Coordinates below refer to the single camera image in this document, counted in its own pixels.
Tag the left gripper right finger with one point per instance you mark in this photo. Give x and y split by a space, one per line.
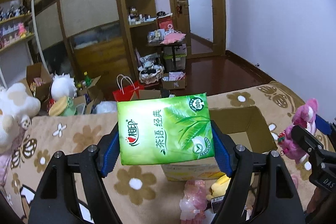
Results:
224 150

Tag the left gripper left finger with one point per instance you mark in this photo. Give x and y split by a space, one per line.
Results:
109 150

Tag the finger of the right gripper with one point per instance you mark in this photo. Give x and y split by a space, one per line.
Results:
324 126

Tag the pink bear plush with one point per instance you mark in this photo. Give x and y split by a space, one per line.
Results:
302 123

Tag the yellow dog plush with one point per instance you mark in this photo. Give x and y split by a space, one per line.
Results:
219 187

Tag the green tissue pack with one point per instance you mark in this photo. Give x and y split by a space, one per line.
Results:
165 130

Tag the pink white plush toy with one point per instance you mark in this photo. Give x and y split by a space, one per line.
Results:
194 202

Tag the open cardboard box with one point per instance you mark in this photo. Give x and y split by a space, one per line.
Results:
246 126

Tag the green frog burger plush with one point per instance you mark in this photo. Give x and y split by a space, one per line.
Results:
63 107

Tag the red paper bag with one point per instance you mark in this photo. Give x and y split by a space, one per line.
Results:
126 88

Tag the green bottle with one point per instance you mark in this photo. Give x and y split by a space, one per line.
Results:
87 79

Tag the white round plush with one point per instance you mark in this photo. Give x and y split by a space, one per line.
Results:
63 85

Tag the small cardboard box floor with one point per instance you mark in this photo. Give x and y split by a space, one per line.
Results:
174 80

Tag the lace basket with plush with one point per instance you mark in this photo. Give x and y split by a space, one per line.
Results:
150 70

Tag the large white cream plush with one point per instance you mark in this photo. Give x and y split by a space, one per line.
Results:
17 110

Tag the brown cardboard box left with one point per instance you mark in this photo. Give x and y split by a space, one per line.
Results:
37 81

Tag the small black side table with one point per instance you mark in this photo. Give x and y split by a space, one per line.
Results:
174 55

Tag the pink cloth on table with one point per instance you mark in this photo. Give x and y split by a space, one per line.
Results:
172 38

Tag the white wooden toy shelf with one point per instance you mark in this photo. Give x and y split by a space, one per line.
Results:
18 31

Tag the wooden corner shelf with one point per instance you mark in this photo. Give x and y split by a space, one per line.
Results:
138 17

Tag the red box on shelf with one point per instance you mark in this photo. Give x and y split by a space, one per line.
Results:
165 22

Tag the wooden wardrobe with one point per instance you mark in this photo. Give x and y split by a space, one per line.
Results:
84 38

